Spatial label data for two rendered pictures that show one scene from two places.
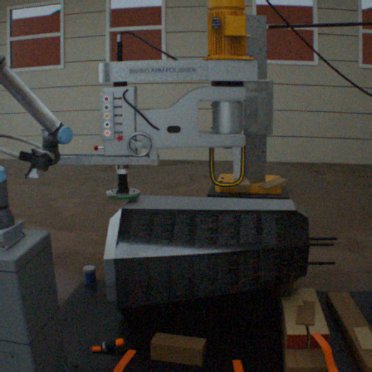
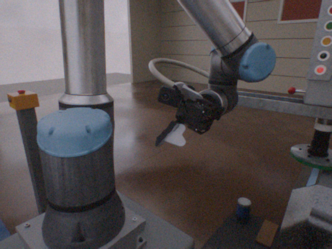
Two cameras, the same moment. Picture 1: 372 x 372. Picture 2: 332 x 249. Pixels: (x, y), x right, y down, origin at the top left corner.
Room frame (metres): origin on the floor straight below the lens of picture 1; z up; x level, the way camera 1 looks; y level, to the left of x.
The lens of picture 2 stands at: (1.65, 0.49, 1.34)
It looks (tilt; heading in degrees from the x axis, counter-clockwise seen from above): 19 degrees down; 33
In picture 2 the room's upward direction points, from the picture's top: straight up
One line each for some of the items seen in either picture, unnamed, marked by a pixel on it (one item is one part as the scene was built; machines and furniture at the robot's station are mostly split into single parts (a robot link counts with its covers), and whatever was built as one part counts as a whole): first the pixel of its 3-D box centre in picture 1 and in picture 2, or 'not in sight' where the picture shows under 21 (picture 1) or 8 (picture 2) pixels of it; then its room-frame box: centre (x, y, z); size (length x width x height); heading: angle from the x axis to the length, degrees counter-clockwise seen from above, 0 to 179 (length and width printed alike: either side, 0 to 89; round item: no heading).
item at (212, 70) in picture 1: (177, 73); not in sight; (2.85, 0.05, 1.60); 0.96 x 0.25 x 0.17; 93
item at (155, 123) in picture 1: (184, 124); not in sight; (2.84, 0.01, 1.28); 0.74 x 0.23 x 0.49; 93
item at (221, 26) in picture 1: (227, 28); not in sight; (2.85, -0.26, 1.88); 0.31 x 0.28 x 0.40; 3
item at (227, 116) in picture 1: (227, 116); not in sight; (2.87, -0.26, 1.32); 0.19 x 0.19 x 0.20
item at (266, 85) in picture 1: (250, 106); not in sight; (3.47, -0.49, 1.36); 0.35 x 0.35 x 0.41
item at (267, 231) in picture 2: not in sight; (267, 233); (3.17, 0.55, 0.02); 0.25 x 0.10 x 0.01; 175
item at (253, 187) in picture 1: (249, 183); not in sight; (3.47, -0.49, 0.76); 0.49 x 0.49 x 0.05; 81
